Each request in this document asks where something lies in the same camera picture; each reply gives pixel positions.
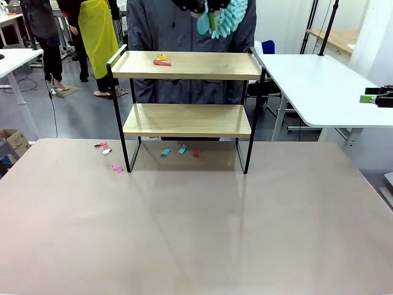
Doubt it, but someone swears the black tripod stand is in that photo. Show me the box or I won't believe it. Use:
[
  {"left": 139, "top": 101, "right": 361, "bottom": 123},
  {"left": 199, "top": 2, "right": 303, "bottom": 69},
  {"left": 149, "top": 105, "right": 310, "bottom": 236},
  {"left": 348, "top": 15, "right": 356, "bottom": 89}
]
[
  {"left": 300, "top": 0, "right": 319, "bottom": 55},
  {"left": 318, "top": 0, "right": 341, "bottom": 57}
]

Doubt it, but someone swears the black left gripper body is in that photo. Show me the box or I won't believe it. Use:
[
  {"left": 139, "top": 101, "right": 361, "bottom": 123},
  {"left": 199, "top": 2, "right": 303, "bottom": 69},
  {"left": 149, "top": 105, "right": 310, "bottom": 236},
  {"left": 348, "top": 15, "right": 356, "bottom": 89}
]
[{"left": 173, "top": 0, "right": 231, "bottom": 15}]

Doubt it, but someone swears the person in black clothes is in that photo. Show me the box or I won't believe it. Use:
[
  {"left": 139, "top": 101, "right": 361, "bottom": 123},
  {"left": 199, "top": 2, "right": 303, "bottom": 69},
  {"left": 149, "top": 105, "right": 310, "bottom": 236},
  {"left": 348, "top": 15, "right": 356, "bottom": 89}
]
[{"left": 56, "top": 0, "right": 91, "bottom": 83}]

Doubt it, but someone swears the grey floor mat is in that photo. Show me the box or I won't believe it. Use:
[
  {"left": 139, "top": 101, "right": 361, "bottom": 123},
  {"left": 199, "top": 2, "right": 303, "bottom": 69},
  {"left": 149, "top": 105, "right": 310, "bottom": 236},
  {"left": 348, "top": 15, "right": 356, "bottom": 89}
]
[{"left": 52, "top": 86, "right": 82, "bottom": 99}]

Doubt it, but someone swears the teal microfibre duster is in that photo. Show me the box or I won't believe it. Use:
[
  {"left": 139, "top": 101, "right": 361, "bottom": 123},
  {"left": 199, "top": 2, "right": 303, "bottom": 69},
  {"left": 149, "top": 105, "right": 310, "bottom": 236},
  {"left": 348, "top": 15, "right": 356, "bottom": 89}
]
[{"left": 196, "top": 0, "right": 249, "bottom": 40}]

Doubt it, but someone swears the white floor base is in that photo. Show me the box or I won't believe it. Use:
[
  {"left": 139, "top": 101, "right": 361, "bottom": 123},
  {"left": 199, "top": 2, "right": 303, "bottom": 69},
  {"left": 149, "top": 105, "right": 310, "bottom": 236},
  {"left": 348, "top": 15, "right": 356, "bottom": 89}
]
[{"left": 378, "top": 171, "right": 393, "bottom": 213}]

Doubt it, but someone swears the two-tier wooden black-frame shelf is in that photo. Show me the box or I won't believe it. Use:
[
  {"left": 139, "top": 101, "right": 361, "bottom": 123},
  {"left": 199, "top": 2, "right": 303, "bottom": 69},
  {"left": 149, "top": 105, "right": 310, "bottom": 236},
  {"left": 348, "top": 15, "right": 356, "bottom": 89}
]
[{"left": 106, "top": 44, "right": 267, "bottom": 175}]

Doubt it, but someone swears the blue office chair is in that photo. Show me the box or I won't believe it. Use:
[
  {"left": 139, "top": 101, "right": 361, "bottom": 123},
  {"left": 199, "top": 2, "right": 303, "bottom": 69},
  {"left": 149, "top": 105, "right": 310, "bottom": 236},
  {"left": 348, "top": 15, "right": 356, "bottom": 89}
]
[{"left": 247, "top": 39, "right": 282, "bottom": 119}]

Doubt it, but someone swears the thin black floor cable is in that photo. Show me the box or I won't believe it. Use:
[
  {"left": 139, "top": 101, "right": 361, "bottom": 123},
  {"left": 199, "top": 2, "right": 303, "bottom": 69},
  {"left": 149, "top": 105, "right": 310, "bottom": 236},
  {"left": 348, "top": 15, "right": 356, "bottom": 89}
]
[{"left": 45, "top": 73, "right": 60, "bottom": 139}]

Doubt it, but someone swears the white background desk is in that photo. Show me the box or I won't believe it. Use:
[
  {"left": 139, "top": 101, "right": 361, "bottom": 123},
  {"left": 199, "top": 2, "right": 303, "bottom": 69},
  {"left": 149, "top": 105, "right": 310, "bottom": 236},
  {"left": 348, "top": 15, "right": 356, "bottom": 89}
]
[{"left": 0, "top": 12, "right": 25, "bottom": 49}]

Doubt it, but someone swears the person in dark clothes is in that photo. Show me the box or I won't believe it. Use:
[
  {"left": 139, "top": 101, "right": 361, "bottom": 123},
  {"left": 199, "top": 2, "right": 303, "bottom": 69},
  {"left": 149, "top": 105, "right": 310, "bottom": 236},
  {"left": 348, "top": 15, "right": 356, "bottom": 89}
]
[{"left": 20, "top": 0, "right": 64, "bottom": 92}]

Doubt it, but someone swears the person in grey jacket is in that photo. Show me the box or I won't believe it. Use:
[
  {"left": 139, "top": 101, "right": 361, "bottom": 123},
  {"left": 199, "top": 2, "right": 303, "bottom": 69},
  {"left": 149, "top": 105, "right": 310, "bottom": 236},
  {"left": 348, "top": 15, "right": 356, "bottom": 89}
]
[{"left": 125, "top": 0, "right": 257, "bottom": 142}]

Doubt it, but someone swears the person in yellow apron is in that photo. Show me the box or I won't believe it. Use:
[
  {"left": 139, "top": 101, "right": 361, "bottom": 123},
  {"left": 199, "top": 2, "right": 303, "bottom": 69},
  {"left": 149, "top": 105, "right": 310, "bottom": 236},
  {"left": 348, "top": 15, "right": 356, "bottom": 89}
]
[{"left": 78, "top": 0, "right": 128, "bottom": 101}]

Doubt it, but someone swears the white side table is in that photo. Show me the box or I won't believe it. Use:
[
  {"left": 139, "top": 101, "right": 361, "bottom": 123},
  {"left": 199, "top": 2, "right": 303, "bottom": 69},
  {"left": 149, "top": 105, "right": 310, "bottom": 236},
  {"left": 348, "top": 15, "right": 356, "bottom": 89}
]
[{"left": 256, "top": 53, "right": 393, "bottom": 151}]

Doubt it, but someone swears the cardboard box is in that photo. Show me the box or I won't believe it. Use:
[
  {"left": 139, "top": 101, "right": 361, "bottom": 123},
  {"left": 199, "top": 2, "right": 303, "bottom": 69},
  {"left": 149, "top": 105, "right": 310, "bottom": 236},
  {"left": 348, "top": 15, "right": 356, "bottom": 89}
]
[{"left": 0, "top": 128, "right": 31, "bottom": 163}]

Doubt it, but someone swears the light wooden table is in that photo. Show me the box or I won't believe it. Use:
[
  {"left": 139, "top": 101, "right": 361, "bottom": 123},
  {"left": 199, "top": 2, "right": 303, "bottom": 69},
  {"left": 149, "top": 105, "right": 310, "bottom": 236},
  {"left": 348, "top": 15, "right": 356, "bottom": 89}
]
[{"left": 306, "top": 29, "right": 360, "bottom": 57}]

